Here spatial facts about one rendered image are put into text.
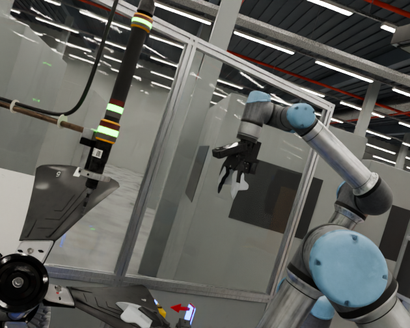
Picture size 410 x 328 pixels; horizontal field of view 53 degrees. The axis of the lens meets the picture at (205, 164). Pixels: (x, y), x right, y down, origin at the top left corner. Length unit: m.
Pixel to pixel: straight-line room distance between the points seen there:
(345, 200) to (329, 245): 0.79
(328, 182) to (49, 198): 2.99
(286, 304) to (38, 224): 0.58
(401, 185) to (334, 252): 4.00
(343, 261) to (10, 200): 0.93
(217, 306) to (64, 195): 1.22
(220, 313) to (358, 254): 1.47
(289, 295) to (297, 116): 0.56
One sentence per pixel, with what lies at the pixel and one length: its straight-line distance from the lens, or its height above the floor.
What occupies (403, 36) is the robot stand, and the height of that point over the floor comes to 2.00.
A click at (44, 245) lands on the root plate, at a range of 1.00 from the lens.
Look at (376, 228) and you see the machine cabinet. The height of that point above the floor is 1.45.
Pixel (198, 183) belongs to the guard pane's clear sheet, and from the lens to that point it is 1.85.
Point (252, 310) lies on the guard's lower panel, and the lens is 2.24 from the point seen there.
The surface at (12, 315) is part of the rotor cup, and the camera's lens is 0.91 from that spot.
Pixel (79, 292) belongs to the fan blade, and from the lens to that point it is 1.02.
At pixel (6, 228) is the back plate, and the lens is 1.26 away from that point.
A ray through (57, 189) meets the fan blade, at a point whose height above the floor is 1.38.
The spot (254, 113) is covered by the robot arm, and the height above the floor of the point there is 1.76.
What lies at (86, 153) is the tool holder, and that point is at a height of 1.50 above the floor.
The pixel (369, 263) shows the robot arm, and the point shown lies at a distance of 0.73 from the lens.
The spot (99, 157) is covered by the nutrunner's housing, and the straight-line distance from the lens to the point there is 0.91.
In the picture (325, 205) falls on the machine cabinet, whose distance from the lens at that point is 3.79.
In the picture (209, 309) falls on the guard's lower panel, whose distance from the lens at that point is 2.09.
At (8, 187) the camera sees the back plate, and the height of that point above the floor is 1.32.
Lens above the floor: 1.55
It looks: level
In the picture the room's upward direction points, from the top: 17 degrees clockwise
